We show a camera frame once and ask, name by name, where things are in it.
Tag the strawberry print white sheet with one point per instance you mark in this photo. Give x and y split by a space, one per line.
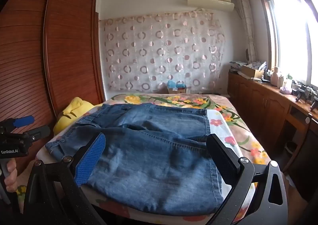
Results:
218 125

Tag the cardboard box with blue items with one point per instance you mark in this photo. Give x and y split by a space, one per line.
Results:
176 88

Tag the person's left hand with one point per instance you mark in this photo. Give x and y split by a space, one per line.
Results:
11 176

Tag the white air deflector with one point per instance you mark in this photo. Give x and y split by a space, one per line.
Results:
211 3

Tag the waste bin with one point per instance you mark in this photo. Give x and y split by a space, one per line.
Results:
290 151

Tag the blue denim pants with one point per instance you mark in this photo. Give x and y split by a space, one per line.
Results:
149 153

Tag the black devices on cabinet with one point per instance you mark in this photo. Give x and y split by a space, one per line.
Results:
304 92

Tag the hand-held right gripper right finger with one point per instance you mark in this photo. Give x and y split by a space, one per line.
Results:
223 160

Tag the wooden cabinet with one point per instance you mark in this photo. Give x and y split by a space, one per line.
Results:
260 105

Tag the green capped bottle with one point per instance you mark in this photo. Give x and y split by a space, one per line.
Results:
288 82

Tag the small white jar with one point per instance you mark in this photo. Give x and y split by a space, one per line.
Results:
281 82

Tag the circle patterned sheer curtain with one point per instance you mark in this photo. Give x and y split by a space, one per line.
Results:
161 53

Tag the open cardboard box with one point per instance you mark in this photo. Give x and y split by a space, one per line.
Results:
252 72

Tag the stack of folded cloths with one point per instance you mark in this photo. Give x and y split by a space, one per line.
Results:
238 66

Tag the floral blanket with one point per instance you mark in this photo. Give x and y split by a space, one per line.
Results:
174 99

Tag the wooden slatted wardrobe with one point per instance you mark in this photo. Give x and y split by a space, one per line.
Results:
69 53

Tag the window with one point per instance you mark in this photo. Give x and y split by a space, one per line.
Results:
290 28

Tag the dark oval object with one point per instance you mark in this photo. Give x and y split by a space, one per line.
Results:
247 55

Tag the yellow plush toy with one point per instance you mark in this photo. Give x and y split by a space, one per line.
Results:
72 113

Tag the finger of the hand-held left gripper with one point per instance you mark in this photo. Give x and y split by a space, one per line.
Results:
37 133
23 121

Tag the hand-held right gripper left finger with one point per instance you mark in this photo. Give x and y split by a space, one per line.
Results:
90 160

